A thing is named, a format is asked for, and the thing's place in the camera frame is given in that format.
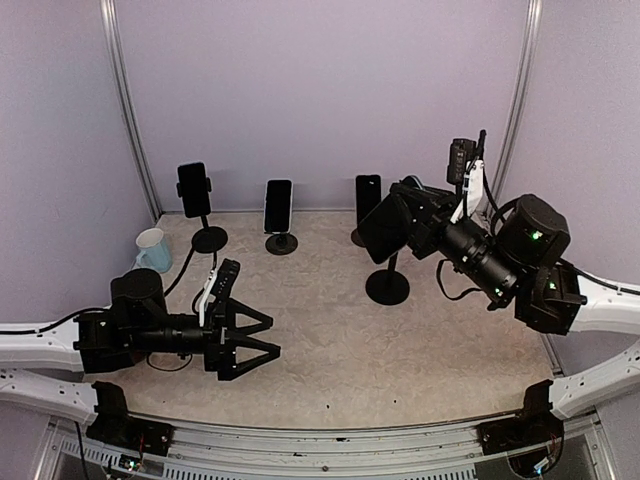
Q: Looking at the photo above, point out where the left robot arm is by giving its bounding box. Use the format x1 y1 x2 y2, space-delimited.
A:
1 261 281 445

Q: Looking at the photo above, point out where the left aluminium frame post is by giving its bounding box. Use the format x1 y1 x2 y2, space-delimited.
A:
99 0 163 222

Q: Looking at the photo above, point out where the aluminium frame post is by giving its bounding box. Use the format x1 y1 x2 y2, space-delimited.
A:
490 0 543 203
99 0 163 222

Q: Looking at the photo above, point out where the black clamp phone stand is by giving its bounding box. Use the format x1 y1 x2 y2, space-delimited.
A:
176 162 228 254
365 254 410 306

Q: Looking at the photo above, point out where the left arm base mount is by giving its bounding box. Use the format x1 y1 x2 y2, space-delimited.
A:
86 416 174 457

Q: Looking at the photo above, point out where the dark teal phone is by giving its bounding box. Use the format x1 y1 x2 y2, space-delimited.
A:
177 162 211 218

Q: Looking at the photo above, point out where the right aluminium frame post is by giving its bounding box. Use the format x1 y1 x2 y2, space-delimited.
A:
490 0 543 203

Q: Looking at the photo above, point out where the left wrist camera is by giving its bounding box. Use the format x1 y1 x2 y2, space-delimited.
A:
197 258 241 327

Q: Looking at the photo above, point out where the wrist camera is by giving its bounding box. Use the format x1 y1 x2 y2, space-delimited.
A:
197 258 241 327
445 130 487 224

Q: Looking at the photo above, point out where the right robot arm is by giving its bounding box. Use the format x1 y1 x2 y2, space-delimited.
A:
390 183 639 335

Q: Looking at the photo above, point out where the light blue mug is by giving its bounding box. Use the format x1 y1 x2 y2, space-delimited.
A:
135 228 173 273

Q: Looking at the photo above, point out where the front aluminium rail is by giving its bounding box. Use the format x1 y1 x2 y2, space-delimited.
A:
37 409 616 480

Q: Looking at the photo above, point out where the blue case phone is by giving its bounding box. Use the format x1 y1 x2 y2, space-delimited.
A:
264 179 293 234

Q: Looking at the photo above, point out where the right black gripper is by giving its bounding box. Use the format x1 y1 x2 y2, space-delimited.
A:
392 179 524 303

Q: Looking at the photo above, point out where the black phone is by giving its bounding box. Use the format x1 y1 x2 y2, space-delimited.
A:
357 193 412 264

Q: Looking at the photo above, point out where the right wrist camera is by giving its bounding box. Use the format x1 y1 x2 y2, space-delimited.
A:
445 130 487 224

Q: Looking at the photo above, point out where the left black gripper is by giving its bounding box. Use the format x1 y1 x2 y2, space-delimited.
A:
130 297 280 381

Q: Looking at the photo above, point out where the plate phone stand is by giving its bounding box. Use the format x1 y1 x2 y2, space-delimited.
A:
265 233 298 256
350 229 365 248

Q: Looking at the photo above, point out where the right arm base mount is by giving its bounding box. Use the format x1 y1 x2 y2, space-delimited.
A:
477 416 564 456

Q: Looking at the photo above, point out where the clear case phone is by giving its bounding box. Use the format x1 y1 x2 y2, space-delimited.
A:
355 174 381 223

